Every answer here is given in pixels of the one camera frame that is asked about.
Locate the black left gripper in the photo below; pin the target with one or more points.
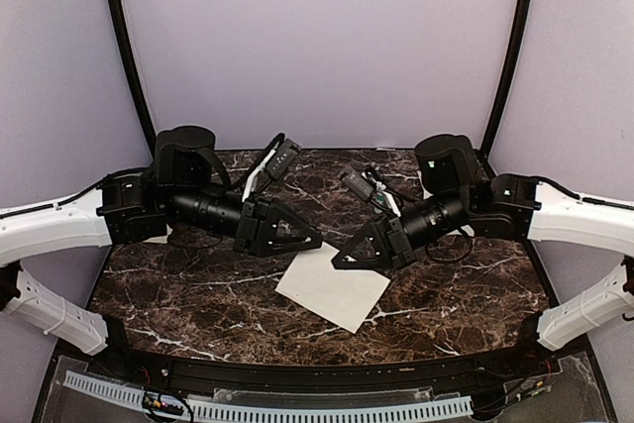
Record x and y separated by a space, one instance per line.
259 234

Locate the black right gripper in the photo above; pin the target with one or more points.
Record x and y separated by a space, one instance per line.
401 255

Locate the white letter sheet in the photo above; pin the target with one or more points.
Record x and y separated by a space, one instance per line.
343 297

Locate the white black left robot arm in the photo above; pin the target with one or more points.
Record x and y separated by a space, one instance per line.
186 183

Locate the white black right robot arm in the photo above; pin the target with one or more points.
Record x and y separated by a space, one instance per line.
509 207

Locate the beige paper envelope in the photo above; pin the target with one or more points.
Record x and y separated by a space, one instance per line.
157 240

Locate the white spare paper sheet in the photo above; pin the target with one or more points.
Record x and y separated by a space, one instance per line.
425 193

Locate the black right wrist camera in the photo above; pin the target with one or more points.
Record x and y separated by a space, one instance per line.
362 187

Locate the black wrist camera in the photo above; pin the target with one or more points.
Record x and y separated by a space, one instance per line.
281 160
362 187

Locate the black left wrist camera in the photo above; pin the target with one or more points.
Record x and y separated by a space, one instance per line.
281 160

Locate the black front table rail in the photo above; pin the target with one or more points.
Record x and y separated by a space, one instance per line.
477 373

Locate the white slotted cable duct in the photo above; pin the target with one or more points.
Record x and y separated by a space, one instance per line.
270 408

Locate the black left frame post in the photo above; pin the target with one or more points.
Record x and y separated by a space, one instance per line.
133 78

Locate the black frame post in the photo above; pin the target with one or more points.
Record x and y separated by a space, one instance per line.
515 42
133 78

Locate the black right frame post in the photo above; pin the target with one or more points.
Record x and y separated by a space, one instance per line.
515 42

